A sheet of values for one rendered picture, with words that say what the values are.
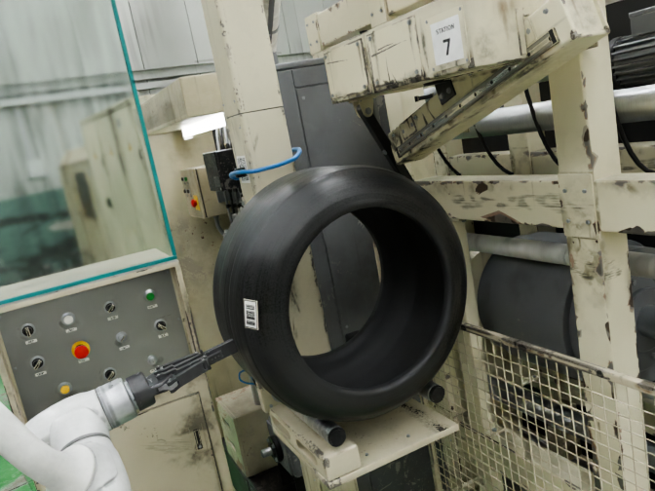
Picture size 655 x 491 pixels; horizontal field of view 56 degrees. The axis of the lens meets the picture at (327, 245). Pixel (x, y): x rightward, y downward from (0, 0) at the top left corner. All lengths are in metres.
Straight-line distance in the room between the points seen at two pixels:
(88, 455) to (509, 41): 1.09
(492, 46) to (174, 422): 1.44
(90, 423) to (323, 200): 0.63
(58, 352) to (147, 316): 0.27
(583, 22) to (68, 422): 1.22
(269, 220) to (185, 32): 10.46
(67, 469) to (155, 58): 10.41
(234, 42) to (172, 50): 9.84
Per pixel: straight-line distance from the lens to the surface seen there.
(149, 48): 11.36
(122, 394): 1.32
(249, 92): 1.65
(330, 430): 1.44
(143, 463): 2.08
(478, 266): 2.28
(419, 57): 1.35
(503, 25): 1.28
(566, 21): 1.25
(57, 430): 1.31
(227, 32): 1.66
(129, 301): 1.97
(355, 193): 1.32
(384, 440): 1.59
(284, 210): 1.28
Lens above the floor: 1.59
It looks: 11 degrees down
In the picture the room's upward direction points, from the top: 11 degrees counter-clockwise
